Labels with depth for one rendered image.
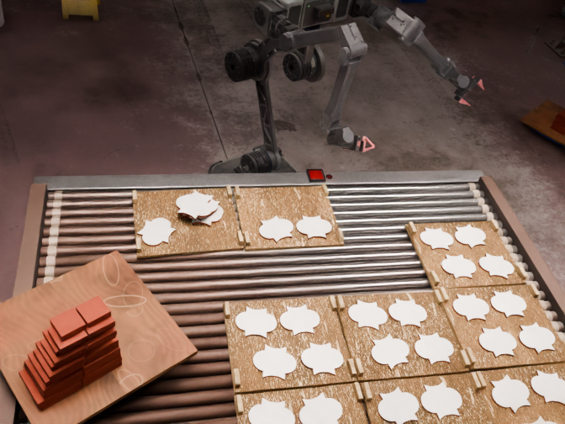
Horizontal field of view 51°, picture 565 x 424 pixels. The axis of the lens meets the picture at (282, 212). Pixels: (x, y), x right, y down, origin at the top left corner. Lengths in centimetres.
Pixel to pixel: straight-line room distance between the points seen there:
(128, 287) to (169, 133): 243
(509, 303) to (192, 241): 126
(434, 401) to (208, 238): 102
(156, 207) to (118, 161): 170
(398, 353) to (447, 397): 21
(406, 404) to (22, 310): 127
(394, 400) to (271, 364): 42
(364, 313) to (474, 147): 291
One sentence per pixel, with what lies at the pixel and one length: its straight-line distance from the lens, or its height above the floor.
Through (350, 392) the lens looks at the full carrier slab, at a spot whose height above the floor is 94.
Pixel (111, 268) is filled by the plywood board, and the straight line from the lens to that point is 213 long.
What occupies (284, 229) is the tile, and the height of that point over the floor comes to 95.
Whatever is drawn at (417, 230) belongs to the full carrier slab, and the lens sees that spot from 261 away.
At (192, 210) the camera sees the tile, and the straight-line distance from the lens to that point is 237.
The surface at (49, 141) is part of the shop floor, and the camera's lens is 435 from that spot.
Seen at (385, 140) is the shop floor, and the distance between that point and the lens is 467.
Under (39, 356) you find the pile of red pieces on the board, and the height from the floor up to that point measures 118.
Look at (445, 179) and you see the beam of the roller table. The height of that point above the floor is 92.
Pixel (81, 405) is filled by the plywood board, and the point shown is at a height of 104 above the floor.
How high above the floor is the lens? 267
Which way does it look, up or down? 44 degrees down
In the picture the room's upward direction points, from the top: 11 degrees clockwise
